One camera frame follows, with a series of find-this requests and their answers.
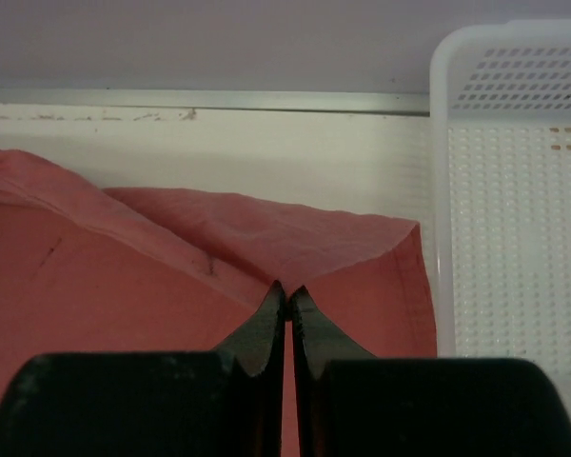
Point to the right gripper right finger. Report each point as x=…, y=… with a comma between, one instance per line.
x=353, y=403

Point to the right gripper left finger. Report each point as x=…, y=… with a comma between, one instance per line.
x=226, y=401

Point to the salmon pink t shirt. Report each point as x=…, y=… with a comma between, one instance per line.
x=88, y=270

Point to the white plastic basket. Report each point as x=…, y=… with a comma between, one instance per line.
x=500, y=112

